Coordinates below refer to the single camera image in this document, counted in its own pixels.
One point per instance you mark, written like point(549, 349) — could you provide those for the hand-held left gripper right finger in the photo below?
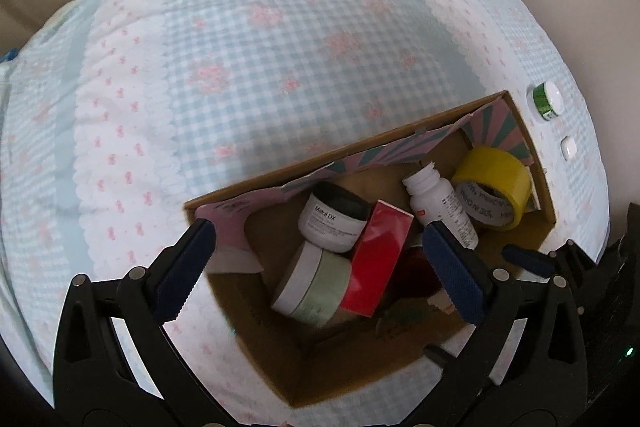
point(455, 272)

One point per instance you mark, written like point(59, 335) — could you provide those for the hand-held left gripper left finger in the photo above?
point(185, 272)

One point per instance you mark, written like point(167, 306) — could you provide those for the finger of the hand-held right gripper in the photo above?
point(442, 357)
point(525, 257)

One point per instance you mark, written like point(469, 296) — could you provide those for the white pill bottle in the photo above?
point(440, 202)

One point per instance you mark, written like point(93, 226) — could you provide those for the red carton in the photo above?
point(375, 257)

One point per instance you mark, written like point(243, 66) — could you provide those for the yellow tape roll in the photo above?
point(495, 167)

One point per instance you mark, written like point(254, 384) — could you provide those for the small white cap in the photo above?
point(568, 148)

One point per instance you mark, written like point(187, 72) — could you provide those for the patterned cardboard box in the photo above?
point(280, 357)

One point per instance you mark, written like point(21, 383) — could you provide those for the pale green jar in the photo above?
point(325, 287)

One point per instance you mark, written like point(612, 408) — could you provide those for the white jar black lid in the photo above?
point(325, 222)

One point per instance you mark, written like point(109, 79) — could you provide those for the green label white lid jar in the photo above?
point(550, 97)

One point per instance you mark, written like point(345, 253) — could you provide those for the checked floral bedsheet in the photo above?
point(250, 57)

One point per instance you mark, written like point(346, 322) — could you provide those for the blue cloth piece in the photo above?
point(10, 55)

